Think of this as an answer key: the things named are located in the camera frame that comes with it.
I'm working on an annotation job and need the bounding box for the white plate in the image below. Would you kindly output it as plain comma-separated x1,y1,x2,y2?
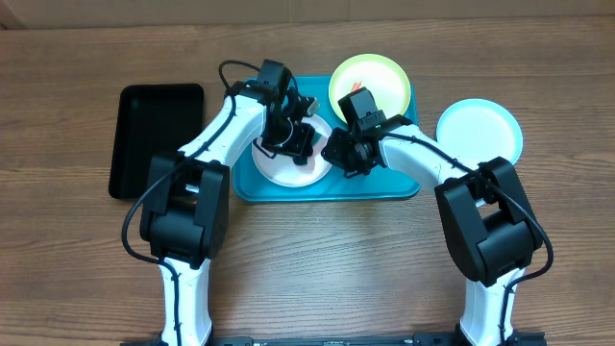
252,115,332,187

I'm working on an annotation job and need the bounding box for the light blue plate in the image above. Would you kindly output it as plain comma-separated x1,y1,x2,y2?
435,98,524,164

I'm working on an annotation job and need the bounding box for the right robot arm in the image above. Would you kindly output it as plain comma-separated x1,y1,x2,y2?
322,115,544,345

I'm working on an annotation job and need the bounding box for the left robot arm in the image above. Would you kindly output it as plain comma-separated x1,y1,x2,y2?
136,80,318,345

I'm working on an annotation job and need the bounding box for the teal plastic tray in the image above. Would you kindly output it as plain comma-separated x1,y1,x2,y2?
232,76,420,203

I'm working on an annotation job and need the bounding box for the black water tray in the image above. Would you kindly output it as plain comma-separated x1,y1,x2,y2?
109,84,205,200

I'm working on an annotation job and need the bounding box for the yellow plate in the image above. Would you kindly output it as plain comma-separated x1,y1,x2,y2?
329,54,412,122

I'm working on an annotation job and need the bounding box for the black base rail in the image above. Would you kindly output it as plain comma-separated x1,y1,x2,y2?
120,331,548,346

